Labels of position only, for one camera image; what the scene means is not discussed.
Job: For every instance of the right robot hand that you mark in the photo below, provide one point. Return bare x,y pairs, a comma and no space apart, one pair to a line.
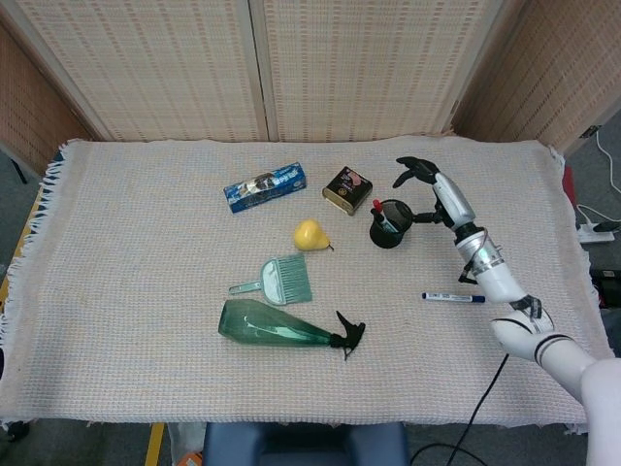
453,199

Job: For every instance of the blue capped marker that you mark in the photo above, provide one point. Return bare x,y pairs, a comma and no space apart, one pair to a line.
451,297

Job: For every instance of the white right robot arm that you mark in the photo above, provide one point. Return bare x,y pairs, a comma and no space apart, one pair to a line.
500,281

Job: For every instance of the green marker black cap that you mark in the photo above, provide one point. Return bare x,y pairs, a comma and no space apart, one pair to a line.
378,212

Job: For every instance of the black mesh pen holder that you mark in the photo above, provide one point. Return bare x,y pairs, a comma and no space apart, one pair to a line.
388,241

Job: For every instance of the teal hand brush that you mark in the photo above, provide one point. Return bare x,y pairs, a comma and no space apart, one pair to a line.
271,281

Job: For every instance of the metal screen hinge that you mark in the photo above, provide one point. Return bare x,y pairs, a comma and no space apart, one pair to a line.
591,131
454,108

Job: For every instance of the black and gold tin can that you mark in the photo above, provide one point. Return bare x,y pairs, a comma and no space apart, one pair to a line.
344,189

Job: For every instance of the white power strip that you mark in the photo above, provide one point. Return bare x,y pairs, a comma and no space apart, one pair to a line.
592,235

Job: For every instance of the yellow pear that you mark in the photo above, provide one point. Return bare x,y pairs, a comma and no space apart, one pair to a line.
308,235

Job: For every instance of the light woven screen panel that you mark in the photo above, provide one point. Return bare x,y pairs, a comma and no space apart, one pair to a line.
364,68
145,68

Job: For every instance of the brown woven screen panel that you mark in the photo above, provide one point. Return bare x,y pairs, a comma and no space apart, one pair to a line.
558,73
29,107

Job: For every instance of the black equipment case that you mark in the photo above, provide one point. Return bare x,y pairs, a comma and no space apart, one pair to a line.
606,286

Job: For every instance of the blue cardboard box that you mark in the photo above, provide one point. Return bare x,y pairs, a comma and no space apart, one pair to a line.
262,189

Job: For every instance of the green spray bottle black trigger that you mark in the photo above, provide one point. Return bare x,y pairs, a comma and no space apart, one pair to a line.
262,327

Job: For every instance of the white waffle tablecloth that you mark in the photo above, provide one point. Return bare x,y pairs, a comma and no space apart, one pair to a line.
145,364

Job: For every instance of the orange object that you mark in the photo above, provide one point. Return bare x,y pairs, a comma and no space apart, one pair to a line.
190,460

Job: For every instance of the black stand leg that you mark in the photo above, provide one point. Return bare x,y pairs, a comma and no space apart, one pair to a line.
14,165

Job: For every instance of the black table caster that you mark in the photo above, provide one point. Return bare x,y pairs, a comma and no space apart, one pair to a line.
15,431

